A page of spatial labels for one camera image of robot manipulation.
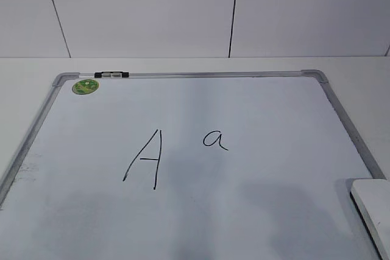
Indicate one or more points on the black clear marker clip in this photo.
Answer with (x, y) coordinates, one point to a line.
(111, 74)

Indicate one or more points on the white whiteboard with aluminium frame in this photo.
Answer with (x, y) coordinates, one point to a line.
(225, 165)

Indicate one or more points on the white whiteboard eraser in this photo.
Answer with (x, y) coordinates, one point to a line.
(371, 197)

